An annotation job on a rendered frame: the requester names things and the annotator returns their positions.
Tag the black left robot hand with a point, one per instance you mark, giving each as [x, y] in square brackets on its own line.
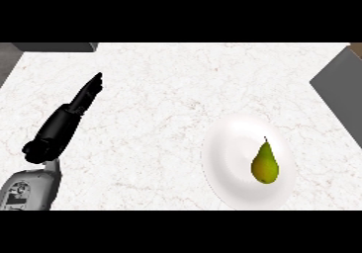
[58, 128]

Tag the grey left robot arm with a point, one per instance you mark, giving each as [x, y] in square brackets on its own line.
[28, 191]

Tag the white plate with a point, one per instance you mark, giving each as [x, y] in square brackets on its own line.
[232, 158]

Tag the grey box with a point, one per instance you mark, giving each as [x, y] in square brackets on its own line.
[346, 89]

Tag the dark grey block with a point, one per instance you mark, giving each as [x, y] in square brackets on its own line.
[58, 46]

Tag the green pear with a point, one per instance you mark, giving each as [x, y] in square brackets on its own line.
[265, 164]

